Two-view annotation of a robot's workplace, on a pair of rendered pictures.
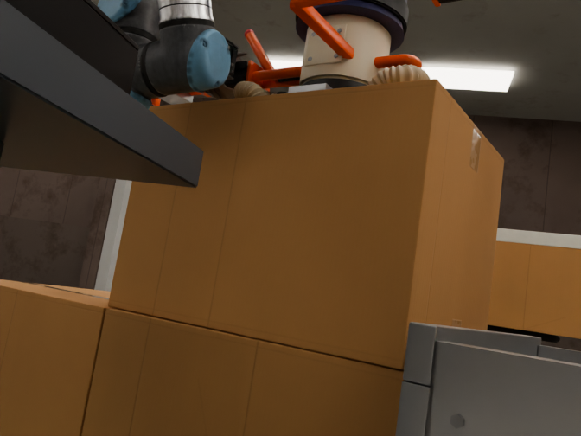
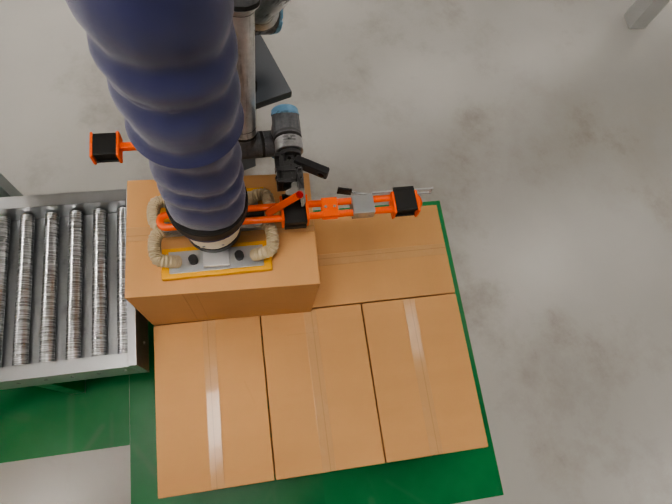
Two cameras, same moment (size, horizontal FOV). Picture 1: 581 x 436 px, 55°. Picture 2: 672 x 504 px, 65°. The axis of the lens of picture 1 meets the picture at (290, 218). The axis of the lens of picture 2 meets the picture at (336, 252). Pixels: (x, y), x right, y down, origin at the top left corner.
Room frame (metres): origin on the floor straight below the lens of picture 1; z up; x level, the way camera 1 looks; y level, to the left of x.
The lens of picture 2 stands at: (1.66, -0.32, 2.56)
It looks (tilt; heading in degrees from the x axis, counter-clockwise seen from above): 69 degrees down; 121
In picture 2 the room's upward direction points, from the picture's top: 19 degrees clockwise
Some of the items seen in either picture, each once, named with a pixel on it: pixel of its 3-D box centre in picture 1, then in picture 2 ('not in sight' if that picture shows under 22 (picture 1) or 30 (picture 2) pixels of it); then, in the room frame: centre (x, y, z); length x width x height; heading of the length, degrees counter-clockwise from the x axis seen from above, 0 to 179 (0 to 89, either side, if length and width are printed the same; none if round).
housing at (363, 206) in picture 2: (175, 91); (362, 206); (1.31, 0.33, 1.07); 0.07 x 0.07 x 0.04; 57
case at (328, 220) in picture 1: (309, 231); (227, 251); (1.07, -0.04, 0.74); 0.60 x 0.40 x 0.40; 55
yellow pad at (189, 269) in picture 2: not in sight; (216, 258); (1.14, -0.11, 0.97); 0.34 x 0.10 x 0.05; 57
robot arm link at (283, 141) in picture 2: not in sight; (289, 147); (1.01, 0.28, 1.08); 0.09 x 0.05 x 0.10; 57
